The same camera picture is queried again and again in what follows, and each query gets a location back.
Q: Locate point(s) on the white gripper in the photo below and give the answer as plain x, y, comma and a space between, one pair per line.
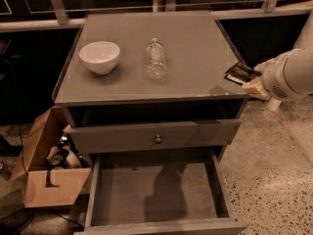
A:
273, 77

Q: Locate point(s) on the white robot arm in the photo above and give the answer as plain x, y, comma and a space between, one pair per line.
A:
309, 71

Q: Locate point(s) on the grey drawer cabinet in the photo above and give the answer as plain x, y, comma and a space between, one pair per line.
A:
197, 56

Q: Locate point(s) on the round metal drawer knob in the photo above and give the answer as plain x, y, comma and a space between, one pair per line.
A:
158, 139

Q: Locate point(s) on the grey top drawer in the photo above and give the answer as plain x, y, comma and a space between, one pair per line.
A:
141, 136

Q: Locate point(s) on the grey open middle drawer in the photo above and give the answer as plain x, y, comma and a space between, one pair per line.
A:
165, 192

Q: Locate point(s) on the clear plastic water bottle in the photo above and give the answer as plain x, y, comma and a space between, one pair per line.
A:
157, 68

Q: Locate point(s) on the white ceramic bowl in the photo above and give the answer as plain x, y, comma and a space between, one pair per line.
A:
100, 57

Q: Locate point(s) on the white cup in box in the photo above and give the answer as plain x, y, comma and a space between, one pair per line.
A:
72, 160

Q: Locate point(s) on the dark can in box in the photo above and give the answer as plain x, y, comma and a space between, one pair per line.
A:
60, 157

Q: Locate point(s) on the cardboard box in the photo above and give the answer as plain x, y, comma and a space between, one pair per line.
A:
45, 187

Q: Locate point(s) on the metal railing frame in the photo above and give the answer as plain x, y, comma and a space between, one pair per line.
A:
29, 14

